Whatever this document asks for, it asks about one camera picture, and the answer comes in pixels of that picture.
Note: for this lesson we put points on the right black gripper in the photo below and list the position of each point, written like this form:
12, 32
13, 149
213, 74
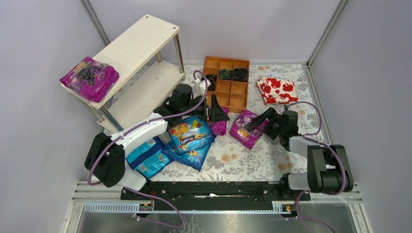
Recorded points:
266, 119

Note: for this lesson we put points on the black rolled item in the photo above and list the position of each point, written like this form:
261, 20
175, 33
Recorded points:
212, 81
240, 75

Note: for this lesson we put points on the floral table mat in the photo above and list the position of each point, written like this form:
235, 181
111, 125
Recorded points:
229, 160

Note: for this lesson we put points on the red floral folded cloth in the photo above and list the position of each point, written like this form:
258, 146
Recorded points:
277, 91

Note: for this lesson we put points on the white two-tier shelf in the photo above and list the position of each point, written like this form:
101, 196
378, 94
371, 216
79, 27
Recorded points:
147, 38

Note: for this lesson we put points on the purple grape candy bag front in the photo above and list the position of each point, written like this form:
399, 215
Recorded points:
244, 131

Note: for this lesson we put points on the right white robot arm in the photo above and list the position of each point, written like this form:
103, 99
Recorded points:
328, 170

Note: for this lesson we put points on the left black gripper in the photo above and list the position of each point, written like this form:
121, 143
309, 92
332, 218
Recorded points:
210, 107

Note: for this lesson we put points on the black rolled item left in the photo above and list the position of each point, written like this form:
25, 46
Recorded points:
212, 81

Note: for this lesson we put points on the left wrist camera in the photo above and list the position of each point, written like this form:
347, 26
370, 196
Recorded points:
202, 86

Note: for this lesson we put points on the blue fruit candy bag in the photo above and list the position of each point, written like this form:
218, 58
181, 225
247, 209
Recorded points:
190, 134

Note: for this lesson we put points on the purple grape candy bag stack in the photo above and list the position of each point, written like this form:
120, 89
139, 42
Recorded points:
91, 79

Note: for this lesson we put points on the dark green rolled item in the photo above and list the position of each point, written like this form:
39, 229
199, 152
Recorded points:
225, 74

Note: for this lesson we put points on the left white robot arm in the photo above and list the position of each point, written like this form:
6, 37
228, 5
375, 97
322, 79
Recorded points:
105, 160

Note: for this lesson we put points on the blue candy bag underneath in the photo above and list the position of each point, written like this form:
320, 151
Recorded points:
193, 158

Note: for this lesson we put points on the teal blue snack bag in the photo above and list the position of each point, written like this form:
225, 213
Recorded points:
148, 158

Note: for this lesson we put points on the black rolled item right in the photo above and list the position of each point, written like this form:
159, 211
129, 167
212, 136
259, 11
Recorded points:
240, 75

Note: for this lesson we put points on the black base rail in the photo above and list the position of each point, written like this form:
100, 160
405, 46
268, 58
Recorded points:
215, 196

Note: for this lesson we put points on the orange wooden compartment tray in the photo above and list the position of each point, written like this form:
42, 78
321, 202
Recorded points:
230, 94

